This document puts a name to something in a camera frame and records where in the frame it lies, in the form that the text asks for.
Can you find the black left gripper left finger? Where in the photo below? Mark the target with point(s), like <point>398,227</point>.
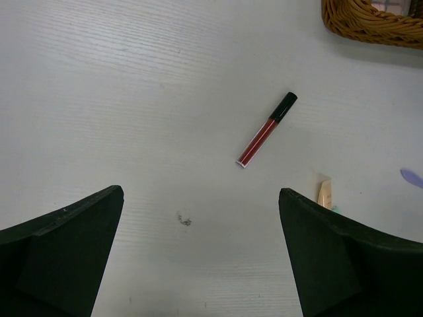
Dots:
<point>53,265</point>

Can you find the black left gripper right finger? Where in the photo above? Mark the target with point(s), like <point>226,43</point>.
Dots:
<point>344,268</point>

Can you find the beige concealer tube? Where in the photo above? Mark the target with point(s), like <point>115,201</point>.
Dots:
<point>324,197</point>

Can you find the red lip gloss tube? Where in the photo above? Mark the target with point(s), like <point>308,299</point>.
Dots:
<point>267,129</point>

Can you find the clear mauve eyeshadow palette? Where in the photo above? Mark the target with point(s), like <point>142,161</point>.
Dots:
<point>393,6</point>

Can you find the purple eyebrow razor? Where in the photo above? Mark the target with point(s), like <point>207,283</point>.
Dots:
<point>412,178</point>

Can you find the brown wicker divided tray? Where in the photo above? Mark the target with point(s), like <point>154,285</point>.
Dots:
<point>362,21</point>

